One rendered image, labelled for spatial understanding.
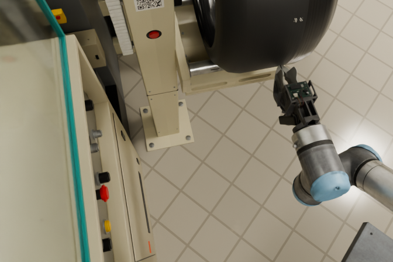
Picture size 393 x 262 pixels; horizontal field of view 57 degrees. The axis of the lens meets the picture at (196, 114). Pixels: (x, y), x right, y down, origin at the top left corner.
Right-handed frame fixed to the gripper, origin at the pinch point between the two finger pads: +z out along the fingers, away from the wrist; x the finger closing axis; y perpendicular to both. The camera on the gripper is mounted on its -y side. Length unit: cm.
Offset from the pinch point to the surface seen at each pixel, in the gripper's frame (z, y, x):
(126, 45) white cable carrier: 21.2, -4.2, 41.5
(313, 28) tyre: -0.8, 17.7, -3.9
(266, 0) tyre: 2.4, 26.2, 8.2
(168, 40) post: 20.2, -3.7, 28.7
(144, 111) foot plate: 49, -100, 44
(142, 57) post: 21.1, -11.2, 37.6
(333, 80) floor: 46, -103, -72
